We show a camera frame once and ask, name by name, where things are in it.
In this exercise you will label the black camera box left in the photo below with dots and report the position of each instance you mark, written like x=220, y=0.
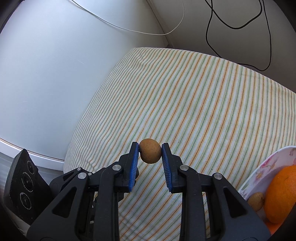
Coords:
x=26, y=193

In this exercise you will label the large orange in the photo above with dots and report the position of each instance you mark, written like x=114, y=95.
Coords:
x=280, y=195
x=273, y=227

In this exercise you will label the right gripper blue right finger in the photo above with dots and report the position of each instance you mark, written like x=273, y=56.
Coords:
x=212, y=209

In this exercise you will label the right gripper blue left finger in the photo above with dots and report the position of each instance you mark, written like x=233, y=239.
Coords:
x=87, y=208

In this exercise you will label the brown kiwi front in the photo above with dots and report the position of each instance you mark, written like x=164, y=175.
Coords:
x=150, y=151

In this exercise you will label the striped table cloth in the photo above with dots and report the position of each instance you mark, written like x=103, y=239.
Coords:
x=217, y=116

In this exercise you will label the floral white plate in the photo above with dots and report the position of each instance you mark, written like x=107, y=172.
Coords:
x=261, y=178

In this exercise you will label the brown kiwi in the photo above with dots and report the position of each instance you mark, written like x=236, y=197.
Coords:
x=150, y=151
x=256, y=201

